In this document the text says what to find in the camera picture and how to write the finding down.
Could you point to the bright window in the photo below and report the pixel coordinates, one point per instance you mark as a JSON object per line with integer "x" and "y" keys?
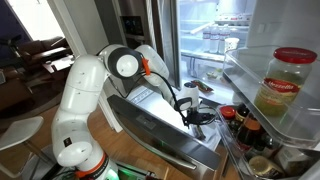
{"x": 33, "y": 16}

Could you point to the glass fridge shelf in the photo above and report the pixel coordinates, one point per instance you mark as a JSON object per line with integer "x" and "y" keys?
{"x": 203, "y": 56}

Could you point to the white stool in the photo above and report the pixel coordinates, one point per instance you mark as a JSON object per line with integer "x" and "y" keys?
{"x": 20, "y": 130}

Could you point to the dark sauce bottle black cap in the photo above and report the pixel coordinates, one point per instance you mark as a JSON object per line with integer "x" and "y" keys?
{"x": 240, "y": 115}

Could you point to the white paper cup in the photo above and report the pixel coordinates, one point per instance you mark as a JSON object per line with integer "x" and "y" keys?
{"x": 232, "y": 44}

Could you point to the pickle jar with red lid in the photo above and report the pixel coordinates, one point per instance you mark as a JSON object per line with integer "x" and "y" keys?
{"x": 281, "y": 86}

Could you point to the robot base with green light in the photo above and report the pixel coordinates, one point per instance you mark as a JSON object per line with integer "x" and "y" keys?
{"x": 130, "y": 173}

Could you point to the brown leather sofa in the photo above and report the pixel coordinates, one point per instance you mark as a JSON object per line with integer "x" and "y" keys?
{"x": 43, "y": 50}

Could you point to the water and ice dispenser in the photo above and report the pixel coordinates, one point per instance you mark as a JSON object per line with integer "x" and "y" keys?
{"x": 133, "y": 26}

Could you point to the large clear door bin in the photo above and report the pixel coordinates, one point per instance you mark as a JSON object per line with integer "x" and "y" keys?
{"x": 246, "y": 90}

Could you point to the brown bottle orange cap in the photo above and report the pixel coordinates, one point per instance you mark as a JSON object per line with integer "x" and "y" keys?
{"x": 249, "y": 131}

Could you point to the open white fridge door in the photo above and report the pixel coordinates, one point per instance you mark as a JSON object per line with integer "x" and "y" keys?
{"x": 286, "y": 23}

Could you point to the small jar with red lid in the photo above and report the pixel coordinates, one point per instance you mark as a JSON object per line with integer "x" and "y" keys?
{"x": 228, "y": 113}

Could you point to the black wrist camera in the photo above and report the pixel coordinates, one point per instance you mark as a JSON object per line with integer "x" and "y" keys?
{"x": 208, "y": 118}

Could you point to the red green tomato packet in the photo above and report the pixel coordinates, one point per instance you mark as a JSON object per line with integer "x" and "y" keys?
{"x": 202, "y": 86}

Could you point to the stainless fridge door with dispenser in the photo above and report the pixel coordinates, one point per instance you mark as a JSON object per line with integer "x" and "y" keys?
{"x": 166, "y": 33}

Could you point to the dark wooden coffee table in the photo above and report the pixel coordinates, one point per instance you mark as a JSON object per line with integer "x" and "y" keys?
{"x": 60, "y": 64}

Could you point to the jar with yellow lid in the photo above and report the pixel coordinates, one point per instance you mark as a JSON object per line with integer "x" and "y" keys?
{"x": 263, "y": 166}

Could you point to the stainless freezer drawer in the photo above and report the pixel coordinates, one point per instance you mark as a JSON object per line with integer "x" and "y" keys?
{"x": 160, "y": 135}

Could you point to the lit fridge interior cabinet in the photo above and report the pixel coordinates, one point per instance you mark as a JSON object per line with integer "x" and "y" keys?
{"x": 200, "y": 70}

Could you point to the clear door bin with bottles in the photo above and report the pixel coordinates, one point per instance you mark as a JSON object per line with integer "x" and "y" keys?
{"x": 233, "y": 150}

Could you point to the clear water bottle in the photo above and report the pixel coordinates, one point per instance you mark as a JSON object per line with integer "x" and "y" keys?
{"x": 215, "y": 40}
{"x": 223, "y": 38}
{"x": 206, "y": 40}

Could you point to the white carton box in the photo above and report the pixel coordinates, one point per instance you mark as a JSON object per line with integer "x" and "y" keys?
{"x": 291, "y": 160}

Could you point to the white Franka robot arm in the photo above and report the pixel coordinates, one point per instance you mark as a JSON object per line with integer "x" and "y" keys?
{"x": 80, "y": 100}

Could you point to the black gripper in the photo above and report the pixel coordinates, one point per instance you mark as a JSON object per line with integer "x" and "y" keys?
{"x": 192, "y": 118}

